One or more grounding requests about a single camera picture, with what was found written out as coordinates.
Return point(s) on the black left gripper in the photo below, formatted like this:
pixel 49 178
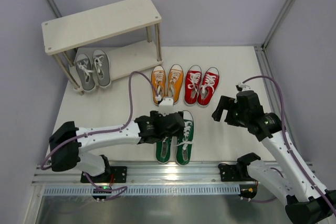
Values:
pixel 173 125

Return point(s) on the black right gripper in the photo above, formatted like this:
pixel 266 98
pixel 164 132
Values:
pixel 226 109

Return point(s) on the green canvas sneaker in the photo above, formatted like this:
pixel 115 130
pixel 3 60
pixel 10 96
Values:
pixel 163 150
pixel 185 140

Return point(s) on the grey canvas sneaker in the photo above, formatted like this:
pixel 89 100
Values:
pixel 101 64
pixel 85 72

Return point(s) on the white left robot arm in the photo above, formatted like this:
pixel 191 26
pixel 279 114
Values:
pixel 71 146

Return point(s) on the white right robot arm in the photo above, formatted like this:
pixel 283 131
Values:
pixel 305 198

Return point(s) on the white wooden shoe shelf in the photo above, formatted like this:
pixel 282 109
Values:
pixel 79 30

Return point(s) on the right red canvas sneaker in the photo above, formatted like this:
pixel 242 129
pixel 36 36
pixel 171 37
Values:
pixel 208 86

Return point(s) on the red canvas sneaker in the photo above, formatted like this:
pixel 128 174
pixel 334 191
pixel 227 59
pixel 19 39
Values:
pixel 208 86
pixel 192 84

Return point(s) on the right orange canvas sneaker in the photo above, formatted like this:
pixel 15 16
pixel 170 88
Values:
pixel 175 81

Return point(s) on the orange canvas sneaker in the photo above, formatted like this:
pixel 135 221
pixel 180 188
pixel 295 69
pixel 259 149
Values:
pixel 158 79
pixel 175 81

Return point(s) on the left red canvas sneaker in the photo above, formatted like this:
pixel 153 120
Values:
pixel 192 84

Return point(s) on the left orange canvas sneaker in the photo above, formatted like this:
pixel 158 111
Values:
pixel 158 79

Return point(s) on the right controller board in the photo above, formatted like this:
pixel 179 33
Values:
pixel 248 192

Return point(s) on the controller board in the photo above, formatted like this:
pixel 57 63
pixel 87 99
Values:
pixel 102 194
pixel 248 192

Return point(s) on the left controller board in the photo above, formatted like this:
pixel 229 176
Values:
pixel 102 194

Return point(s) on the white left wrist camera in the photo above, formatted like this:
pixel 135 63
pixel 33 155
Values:
pixel 166 106

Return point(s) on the aluminium mounting rail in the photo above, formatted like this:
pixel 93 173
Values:
pixel 141 173

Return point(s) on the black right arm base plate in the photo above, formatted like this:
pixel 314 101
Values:
pixel 229 173

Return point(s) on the right aluminium frame post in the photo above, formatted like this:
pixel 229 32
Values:
pixel 266 62

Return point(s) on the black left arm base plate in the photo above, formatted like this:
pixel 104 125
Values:
pixel 115 174

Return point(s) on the slotted grey cable duct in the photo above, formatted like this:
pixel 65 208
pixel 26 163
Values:
pixel 150 190

